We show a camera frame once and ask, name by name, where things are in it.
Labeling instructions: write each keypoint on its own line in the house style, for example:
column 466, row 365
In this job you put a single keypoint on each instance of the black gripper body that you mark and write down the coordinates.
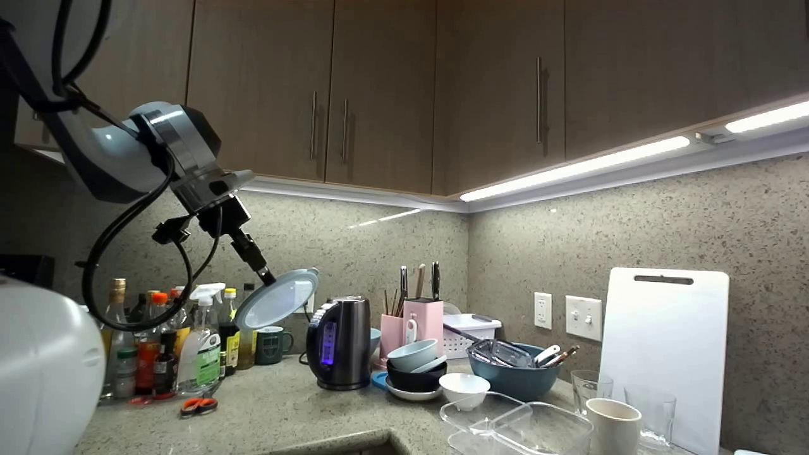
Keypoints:
column 222, row 218

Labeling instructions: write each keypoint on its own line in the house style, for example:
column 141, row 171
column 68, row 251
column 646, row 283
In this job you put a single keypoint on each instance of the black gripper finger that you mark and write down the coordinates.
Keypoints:
column 255, row 251
column 249, row 259

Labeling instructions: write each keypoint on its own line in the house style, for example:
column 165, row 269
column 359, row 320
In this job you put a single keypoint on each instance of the light blue round lid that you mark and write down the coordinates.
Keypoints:
column 278, row 299

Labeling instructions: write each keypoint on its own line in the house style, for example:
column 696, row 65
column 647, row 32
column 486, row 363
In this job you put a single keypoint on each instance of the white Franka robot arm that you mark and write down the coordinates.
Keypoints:
column 102, row 160

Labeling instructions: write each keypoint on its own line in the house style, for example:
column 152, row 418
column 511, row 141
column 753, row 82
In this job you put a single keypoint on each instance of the kitchen sink basin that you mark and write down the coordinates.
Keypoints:
column 355, row 447

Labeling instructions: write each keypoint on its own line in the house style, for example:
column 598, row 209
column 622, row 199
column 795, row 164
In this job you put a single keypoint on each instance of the white outlet with kettle plug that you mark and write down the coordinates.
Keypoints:
column 310, row 304

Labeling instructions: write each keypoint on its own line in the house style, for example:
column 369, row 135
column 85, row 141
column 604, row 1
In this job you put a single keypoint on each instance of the red capped sauce bottle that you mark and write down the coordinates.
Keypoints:
column 179, row 308

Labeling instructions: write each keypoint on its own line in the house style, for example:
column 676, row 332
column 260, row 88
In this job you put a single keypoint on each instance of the black capped oil bottle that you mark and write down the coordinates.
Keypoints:
column 249, row 348

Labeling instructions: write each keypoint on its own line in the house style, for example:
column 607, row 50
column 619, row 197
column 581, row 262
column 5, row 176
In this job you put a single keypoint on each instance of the dark green mug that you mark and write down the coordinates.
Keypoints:
column 268, row 348

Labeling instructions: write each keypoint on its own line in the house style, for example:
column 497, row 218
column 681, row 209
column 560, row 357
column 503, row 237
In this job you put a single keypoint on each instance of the clear spray bottle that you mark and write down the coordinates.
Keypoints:
column 201, row 357

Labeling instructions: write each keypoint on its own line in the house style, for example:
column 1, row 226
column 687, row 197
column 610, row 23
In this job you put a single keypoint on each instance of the black electric kettle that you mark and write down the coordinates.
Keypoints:
column 342, row 344

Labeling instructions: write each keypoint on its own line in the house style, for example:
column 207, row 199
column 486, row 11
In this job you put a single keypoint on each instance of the small red tool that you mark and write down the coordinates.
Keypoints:
column 197, row 406

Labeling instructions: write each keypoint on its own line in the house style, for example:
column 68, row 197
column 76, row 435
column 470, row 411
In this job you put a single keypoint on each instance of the pink utensil holder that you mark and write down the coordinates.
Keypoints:
column 389, row 334

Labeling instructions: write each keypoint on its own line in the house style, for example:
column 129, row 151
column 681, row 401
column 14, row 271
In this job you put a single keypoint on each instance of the tall clear glass bottle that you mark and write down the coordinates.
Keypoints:
column 121, row 355

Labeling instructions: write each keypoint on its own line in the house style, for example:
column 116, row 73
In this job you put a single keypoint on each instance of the pink knife block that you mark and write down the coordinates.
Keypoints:
column 426, row 323

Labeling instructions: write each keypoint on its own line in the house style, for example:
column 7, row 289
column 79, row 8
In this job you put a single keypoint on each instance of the grey-blue ceramic bowl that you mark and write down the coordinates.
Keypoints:
column 411, row 355
column 435, row 367

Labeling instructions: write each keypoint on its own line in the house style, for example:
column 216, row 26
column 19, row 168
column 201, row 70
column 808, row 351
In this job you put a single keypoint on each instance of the black countertop appliance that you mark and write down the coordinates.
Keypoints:
column 26, row 267

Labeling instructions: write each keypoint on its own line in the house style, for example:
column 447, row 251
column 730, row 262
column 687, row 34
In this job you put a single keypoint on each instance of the dark ceramic bowl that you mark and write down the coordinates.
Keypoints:
column 417, row 381

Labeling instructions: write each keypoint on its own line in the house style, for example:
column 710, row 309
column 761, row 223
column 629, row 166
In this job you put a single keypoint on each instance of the white plate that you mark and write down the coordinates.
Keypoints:
column 411, row 396

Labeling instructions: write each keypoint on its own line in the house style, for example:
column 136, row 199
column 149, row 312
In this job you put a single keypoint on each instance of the white plastic basket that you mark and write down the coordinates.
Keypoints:
column 470, row 324

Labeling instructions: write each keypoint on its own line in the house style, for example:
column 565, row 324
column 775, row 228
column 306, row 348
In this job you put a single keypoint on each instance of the small white bowl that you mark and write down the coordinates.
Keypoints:
column 464, row 390

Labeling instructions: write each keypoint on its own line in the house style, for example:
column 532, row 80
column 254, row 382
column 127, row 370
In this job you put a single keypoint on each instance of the metal whisk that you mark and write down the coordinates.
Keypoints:
column 497, row 352

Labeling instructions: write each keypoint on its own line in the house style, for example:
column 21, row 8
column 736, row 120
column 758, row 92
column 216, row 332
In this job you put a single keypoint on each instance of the dark blue bowl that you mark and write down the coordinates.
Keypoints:
column 514, row 381

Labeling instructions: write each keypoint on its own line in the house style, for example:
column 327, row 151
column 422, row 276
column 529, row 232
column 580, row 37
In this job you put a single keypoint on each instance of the metal utensils bundle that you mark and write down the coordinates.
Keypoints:
column 552, row 355

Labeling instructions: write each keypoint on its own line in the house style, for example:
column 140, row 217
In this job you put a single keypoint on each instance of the long under-cabinet light strip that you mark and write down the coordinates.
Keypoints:
column 590, row 166

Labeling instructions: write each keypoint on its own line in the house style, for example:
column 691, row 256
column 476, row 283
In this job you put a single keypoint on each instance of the white mug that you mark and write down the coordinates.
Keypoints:
column 613, row 432

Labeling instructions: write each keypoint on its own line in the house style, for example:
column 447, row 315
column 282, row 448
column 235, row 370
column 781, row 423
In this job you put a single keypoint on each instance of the white cutting board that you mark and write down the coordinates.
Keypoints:
column 666, row 355

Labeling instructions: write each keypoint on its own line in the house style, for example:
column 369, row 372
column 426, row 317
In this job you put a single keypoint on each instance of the clear drinking glass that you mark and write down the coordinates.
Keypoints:
column 651, row 418

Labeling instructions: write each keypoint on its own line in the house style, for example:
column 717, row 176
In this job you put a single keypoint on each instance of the short under-cabinet light strip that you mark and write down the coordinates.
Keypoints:
column 766, row 117

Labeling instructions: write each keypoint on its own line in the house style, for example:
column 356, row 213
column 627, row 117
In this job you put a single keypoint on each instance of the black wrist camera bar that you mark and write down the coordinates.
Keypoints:
column 173, row 228

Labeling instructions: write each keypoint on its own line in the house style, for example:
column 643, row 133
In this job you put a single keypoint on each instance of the brown wooden wall cabinets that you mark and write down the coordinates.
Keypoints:
column 379, row 85

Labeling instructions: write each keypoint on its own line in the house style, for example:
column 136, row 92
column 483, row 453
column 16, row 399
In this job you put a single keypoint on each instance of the white wall outlet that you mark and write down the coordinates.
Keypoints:
column 541, row 309

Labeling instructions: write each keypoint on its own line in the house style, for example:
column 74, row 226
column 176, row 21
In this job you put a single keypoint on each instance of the white double light switch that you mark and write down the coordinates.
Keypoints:
column 581, row 317

